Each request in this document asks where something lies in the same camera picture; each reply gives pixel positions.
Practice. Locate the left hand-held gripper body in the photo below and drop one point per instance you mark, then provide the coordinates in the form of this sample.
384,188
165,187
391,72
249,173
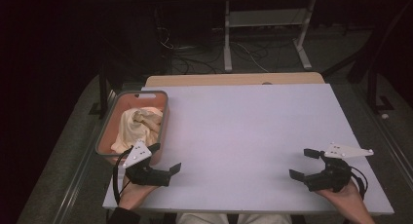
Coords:
146,177

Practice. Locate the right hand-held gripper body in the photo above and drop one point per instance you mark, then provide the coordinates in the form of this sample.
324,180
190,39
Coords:
331,175

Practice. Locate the cream baby garment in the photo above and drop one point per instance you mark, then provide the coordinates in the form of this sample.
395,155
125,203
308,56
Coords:
138,128

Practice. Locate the pink plastic basket grey rim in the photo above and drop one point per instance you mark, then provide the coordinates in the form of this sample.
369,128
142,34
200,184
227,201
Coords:
112,133

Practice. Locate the person's left hand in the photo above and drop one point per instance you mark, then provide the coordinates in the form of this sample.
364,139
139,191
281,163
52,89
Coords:
134,193

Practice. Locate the person's right hand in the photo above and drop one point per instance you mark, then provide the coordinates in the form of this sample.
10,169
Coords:
347,198

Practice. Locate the person's legs light trousers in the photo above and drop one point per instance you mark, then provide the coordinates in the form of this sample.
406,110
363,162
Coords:
207,219

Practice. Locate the black metal stand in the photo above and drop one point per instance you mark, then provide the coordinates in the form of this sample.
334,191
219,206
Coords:
371,91
103,87

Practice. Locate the small white floor object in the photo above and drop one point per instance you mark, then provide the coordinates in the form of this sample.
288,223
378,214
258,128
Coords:
385,116

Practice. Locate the white metal stand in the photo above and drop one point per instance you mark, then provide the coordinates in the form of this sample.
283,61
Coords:
227,39

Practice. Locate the metal floor rail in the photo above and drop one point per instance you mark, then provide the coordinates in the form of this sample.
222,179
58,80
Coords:
389,142
82,167

